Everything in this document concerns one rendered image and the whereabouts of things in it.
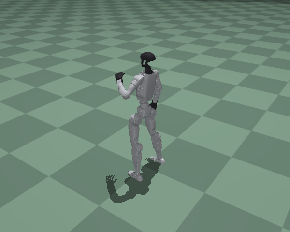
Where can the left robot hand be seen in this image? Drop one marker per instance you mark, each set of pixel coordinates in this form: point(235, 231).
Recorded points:
point(119, 76)

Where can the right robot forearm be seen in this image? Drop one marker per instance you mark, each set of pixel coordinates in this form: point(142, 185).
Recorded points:
point(156, 96)

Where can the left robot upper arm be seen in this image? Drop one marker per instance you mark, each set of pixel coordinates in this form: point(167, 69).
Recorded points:
point(137, 80)

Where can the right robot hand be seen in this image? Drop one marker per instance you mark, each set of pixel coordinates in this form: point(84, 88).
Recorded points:
point(153, 105)

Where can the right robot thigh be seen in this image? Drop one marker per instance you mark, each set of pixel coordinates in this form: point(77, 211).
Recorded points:
point(151, 126)

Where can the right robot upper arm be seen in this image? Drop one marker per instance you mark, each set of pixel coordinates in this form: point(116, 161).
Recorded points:
point(158, 86)

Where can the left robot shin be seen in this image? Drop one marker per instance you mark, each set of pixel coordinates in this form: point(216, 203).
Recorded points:
point(136, 158)

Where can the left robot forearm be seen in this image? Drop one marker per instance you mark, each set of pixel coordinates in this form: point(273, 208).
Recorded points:
point(121, 88)

